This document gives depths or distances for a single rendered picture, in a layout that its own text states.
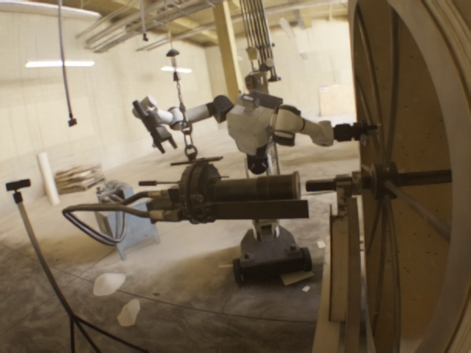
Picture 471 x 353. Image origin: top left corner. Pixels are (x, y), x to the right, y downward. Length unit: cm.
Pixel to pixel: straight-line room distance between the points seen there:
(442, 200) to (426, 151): 36
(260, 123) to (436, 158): 128
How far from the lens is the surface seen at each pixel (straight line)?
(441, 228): 51
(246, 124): 139
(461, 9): 38
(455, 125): 39
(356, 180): 103
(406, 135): 190
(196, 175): 112
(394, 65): 75
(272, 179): 107
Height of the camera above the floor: 127
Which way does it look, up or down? 14 degrees down
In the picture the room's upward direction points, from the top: 10 degrees counter-clockwise
